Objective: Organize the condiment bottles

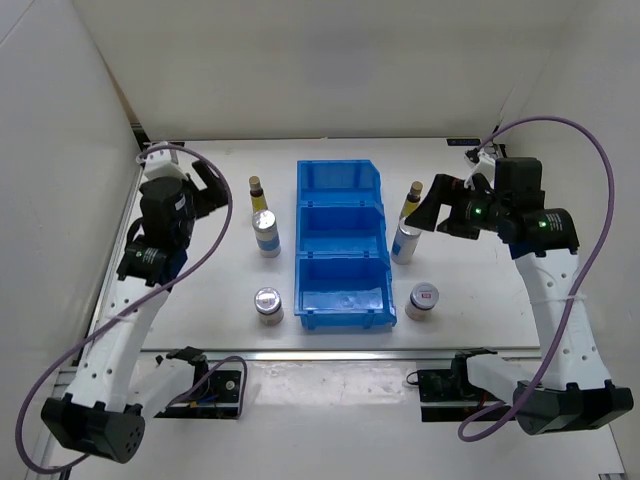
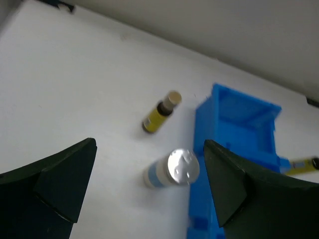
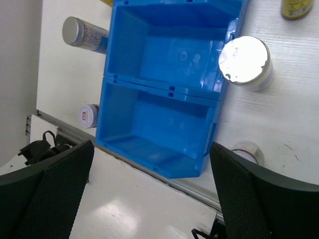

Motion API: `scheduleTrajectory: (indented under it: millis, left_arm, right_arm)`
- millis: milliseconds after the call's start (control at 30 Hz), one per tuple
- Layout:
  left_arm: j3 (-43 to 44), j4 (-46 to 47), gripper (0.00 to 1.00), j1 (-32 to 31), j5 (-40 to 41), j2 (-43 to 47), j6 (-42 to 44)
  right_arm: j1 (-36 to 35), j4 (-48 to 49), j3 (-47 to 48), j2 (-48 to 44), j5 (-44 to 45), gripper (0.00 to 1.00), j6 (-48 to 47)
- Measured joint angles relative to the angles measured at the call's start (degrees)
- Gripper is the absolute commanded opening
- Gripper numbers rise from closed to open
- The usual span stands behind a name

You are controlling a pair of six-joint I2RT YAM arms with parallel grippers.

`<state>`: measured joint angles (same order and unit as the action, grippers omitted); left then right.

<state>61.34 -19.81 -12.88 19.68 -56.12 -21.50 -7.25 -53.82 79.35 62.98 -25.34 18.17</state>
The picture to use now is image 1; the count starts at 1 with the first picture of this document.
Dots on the blue three-compartment plastic bin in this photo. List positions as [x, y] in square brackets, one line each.
[343, 276]

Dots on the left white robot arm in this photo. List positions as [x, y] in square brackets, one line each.
[102, 413]

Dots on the tall silver-lid shaker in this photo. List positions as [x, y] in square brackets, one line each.
[265, 229]
[405, 241]

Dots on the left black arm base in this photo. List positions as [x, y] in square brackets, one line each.
[219, 389]

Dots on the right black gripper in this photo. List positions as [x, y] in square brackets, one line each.
[446, 190]

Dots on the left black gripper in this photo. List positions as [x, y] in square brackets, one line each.
[209, 198]

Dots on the right blue corner label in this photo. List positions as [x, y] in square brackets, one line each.
[463, 142]

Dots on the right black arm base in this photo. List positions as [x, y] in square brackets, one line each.
[450, 387]

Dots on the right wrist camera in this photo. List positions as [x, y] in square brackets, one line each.
[517, 183]

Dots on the front aluminium rail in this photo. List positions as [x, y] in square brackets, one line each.
[336, 355]

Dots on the short spice jar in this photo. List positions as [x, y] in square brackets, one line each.
[268, 305]
[422, 299]

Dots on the yellow cork-top bottle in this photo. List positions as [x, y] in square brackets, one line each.
[412, 199]
[258, 199]

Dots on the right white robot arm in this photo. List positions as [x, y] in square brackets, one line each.
[572, 389]

